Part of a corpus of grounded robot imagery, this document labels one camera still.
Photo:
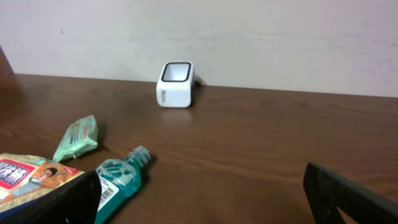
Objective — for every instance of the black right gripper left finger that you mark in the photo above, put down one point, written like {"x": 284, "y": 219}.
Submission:
{"x": 76, "y": 201}

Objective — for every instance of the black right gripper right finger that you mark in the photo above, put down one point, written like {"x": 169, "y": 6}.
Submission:
{"x": 328, "y": 192}

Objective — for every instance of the blue mouthwash bottle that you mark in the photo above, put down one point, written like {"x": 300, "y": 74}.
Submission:
{"x": 120, "y": 180}

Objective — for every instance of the yellow snack bag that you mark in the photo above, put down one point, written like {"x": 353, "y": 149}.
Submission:
{"x": 25, "y": 178}

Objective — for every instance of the green wet wipes pack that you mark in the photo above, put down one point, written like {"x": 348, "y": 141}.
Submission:
{"x": 80, "y": 137}

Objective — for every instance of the white barcode scanner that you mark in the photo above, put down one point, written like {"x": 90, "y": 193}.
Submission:
{"x": 174, "y": 88}

